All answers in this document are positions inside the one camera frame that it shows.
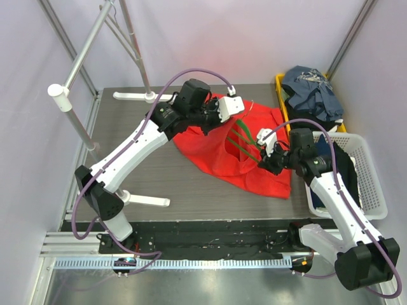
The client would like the black garment in tray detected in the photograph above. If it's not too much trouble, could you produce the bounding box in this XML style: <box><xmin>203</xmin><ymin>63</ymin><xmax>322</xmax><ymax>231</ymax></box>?
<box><xmin>285</xmin><ymin>103</ymin><xmax>341</xmax><ymax>132</ymax></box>

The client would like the metal clothes rack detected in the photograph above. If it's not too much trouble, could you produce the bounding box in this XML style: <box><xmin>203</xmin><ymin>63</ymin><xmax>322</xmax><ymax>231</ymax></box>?
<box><xmin>47</xmin><ymin>0</ymin><xmax>171</xmax><ymax>207</ymax></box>

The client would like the white slotted cable duct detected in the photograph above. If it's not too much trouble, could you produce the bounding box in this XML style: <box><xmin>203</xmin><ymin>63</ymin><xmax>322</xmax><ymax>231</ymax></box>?
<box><xmin>54</xmin><ymin>256</ymin><xmax>292</xmax><ymax>270</ymax></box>

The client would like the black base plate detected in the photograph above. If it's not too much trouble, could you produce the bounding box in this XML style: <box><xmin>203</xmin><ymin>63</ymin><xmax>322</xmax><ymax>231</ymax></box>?
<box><xmin>60</xmin><ymin>219</ymin><xmax>326</xmax><ymax>259</ymax></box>

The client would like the grey clothes hanger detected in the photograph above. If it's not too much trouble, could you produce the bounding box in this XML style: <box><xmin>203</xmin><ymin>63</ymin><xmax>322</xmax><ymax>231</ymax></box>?
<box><xmin>105</xmin><ymin>14</ymin><xmax>139</xmax><ymax>66</ymax></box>

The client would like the white plastic laundry basket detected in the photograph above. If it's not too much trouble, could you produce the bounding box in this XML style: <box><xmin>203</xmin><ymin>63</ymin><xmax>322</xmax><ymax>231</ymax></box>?
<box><xmin>305</xmin><ymin>132</ymin><xmax>389</xmax><ymax>222</ymax></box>

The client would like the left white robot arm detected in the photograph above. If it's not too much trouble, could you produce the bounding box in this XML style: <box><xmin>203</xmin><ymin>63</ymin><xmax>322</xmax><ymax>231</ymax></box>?
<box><xmin>75</xmin><ymin>79</ymin><xmax>230</xmax><ymax>254</ymax></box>

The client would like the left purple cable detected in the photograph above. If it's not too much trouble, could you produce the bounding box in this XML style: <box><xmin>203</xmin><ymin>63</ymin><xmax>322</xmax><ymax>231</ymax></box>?
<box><xmin>72</xmin><ymin>67</ymin><xmax>237</xmax><ymax>276</ymax></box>

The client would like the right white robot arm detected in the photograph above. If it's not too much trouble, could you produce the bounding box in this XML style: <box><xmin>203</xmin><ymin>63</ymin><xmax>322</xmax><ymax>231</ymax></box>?
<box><xmin>256</xmin><ymin>128</ymin><xmax>400</xmax><ymax>290</ymax></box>

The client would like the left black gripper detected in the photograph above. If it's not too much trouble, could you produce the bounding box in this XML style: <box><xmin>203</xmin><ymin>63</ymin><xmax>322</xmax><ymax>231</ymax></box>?
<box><xmin>188</xmin><ymin>97</ymin><xmax>230</xmax><ymax>137</ymax></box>

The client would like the yellow plastic tray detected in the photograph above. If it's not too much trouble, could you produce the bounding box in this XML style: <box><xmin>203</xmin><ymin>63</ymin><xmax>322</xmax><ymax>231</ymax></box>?
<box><xmin>275</xmin><ymin>74</ymin><xmax>347</xmax><ymax>133</ymax></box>

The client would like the blue grey garment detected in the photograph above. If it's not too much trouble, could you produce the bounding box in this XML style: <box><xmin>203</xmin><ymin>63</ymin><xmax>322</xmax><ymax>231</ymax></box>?
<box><xmin>281</xmin><ymin>65</ymin><xmax>344</xmax><ymax>122</ymax></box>

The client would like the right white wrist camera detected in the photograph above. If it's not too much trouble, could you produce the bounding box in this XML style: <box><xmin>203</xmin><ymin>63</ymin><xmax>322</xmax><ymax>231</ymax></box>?
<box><xmin>256</xmin><ymin>128</ymin><xmax>277</xmax><ymax>157</ymax></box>

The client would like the red tank top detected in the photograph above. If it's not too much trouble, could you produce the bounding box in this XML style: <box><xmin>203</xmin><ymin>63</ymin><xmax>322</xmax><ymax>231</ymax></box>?
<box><xmin>173</xmin><ymin>100</ymin><xmax>291</xmax><ymax>199</ymax></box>

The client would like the green clothes hanger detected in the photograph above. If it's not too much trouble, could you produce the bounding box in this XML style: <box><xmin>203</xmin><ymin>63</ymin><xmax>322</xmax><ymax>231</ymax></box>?
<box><xmin>226</xmin><ymin>119</ymin><xmax>261</xmax><ymax>164</ymax></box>

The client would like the navy garment in basket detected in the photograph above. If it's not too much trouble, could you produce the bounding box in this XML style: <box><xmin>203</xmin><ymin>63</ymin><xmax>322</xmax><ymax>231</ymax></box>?
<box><xmin>315</xmin><ymin>135</ymin><xmax>361</xmax><ymax>208</ymax></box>

